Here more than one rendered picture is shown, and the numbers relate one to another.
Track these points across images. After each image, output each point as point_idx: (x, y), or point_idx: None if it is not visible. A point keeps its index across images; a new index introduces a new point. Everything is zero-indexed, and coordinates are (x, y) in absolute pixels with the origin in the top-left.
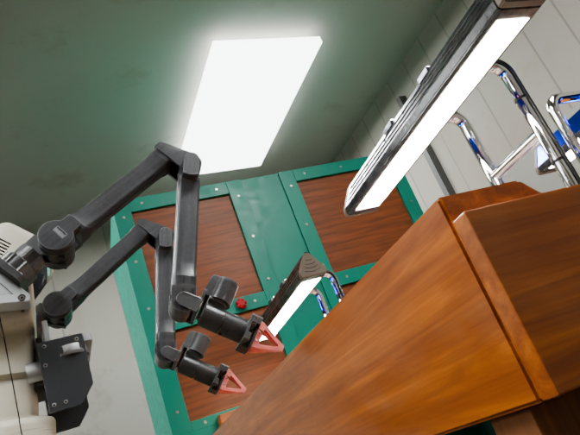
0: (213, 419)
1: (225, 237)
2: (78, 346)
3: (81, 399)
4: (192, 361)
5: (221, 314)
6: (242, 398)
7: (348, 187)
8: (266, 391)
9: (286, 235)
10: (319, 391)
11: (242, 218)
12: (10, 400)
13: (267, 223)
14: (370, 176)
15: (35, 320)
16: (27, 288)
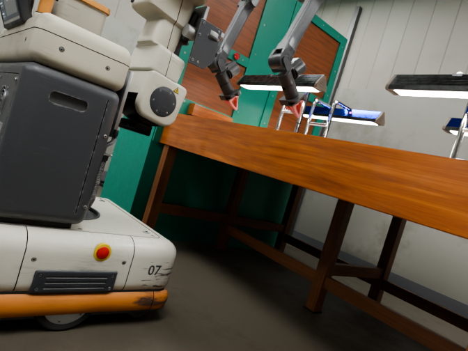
0: (188, 102)
1: (251, 13)
2: (217, 37)
3: (204, 66)
4: (227, 76)
5: (292, 81)
6: (205, 102)
7: (395, 74)
8: (313, 141)
9: (277, 38)
10: (374, 172)
11: (266, 10)
12: (168, 35)
13: (274, 24)
14: (425, 86)
15: None
16: None
